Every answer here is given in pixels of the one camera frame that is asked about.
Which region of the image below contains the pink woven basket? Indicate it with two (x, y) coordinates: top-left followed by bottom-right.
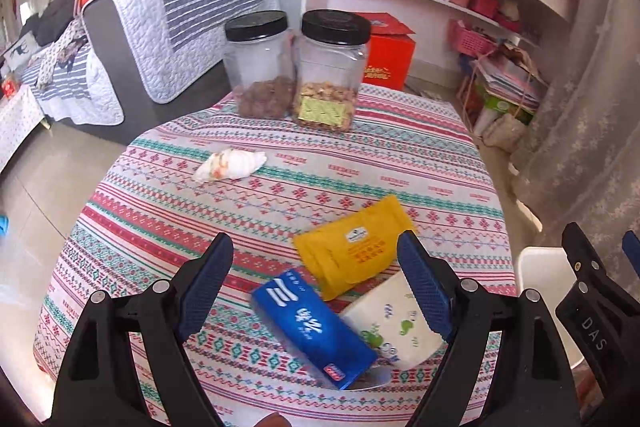
(447, 19), (501, 56)

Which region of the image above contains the lace curtain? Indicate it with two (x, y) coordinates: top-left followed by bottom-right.
(510, 0), (640, 268)

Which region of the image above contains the grey sofa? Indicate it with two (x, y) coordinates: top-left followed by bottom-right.
(82, 0), (281, 128)

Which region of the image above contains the striped bed cover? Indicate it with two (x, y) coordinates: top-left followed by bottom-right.
(20, 32), (126, 128)

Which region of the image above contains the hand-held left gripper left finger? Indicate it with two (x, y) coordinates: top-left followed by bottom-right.
(50, 232), (235, 427)

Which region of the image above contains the clear jar with green label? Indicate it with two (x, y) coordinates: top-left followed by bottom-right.
(292, 9), (372, 135)

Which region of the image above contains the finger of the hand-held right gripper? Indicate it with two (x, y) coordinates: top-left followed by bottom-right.
(555, 222), (640, 404)
(621, 230), (640, 270)

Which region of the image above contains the side table with white cloth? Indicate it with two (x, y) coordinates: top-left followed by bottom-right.
(0, 84), (46, 172)

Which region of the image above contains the white tissue pack green print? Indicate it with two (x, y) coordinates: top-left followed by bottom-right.
(340, 274), (446, 370)

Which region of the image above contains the patterned red green tablecloth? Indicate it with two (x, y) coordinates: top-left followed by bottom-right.
(32, 82), (518, 427)

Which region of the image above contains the person's left hand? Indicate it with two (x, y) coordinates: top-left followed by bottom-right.
(252, 411), (287, 427)

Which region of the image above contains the clear jar with brown nuts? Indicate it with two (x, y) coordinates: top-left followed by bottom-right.
(223, 10), (296, 118)

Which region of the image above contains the quilted striped sofa cover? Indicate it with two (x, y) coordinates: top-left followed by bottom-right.
(85, 0), (280, 105)

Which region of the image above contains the pink wire rack with papers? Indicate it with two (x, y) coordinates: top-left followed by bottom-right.
(457, 49), (548, 142)

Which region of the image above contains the crumpled tissue with orange print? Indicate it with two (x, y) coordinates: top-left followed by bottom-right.
(192, 148), (268, 184)

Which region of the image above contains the white trash bin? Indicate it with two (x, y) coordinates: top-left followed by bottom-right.
(517, 247), (587, 370)

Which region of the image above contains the white bag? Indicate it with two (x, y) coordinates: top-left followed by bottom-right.
(482, 112), (528, 152)

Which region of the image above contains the red cardboard box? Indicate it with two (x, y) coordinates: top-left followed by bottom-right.
(356, 12), (417, 92)

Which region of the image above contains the yellow packet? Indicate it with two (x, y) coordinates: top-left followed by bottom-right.
(292, 194), (417, 302)

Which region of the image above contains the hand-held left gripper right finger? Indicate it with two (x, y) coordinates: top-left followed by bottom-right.
(396, 230), (576, 427)

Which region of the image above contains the blue box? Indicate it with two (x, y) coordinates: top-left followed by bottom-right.
(250, 268), (379, 391)

